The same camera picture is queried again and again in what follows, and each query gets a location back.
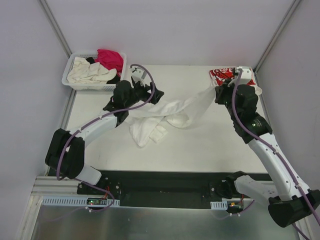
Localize aluminium frame post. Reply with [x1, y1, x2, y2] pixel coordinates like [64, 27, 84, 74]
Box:
[253, 0, 303, 75]
[37, 0, 72, 58]

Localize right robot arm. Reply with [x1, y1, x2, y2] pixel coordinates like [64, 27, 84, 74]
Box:
[215, 83, 320, 228]

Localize cream shirt in basket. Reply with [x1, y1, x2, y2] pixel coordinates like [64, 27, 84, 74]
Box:
[66, 56, 117, 85]

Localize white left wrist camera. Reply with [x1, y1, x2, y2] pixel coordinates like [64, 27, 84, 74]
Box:
[130, 66, 147, 87]

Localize pink garment in basket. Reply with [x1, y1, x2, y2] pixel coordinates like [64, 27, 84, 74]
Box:
[95, 49, 124, 77]

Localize black garment in basket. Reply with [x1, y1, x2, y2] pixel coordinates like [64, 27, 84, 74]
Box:
[86, 57, 121, 84]

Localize left white cable duct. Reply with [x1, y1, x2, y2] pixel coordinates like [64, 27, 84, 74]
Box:
[42, 196, 120, 208]

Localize aluminium frame post right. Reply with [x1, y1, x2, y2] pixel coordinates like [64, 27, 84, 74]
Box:
[253, 0, 303, 75]

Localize aluminium frame post left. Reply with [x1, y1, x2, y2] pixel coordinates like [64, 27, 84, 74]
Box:
[37, 0, 72, 58]

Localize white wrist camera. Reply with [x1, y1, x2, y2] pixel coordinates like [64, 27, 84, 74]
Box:
[130, 66, 147, 87]
[235, 66, 252, 85]

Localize white plastic laundry basket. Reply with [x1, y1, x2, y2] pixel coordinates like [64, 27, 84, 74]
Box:
[61, 49, 127, 91]

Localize folded Coca-Cola print t-shirt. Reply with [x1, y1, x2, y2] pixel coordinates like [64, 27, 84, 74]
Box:
[209, 66, 263, 96]

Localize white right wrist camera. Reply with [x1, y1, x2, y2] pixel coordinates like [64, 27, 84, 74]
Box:
[235, 66, 252, 85]

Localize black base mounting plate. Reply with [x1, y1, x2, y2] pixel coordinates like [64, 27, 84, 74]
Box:
[76, 170, 273, 210]

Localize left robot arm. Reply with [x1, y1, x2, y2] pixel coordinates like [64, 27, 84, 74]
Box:
[45, 80, 164, 195]

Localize right white cable duct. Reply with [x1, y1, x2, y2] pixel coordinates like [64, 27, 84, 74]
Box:
[210, 200, 228, 211]

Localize plain white t-shirt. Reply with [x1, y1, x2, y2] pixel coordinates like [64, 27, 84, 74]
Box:
[127, 86, 216, 148]

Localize white cable duct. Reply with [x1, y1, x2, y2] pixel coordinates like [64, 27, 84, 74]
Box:
[210, 200, 228, 211]
[42, 196, 120, 208]

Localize aluminium extrusion rail left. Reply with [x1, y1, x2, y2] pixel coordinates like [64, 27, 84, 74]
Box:
[31, 175, 83, 196]

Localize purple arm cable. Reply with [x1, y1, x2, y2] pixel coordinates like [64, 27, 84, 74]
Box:
[55, 63, 157, 181]
[231, 68, 320, 240]

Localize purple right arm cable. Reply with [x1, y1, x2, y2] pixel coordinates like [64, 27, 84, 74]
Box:
[231, 68, 320, 240]

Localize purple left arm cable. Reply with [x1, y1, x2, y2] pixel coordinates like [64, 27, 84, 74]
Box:
[55, 63, 157, 181]

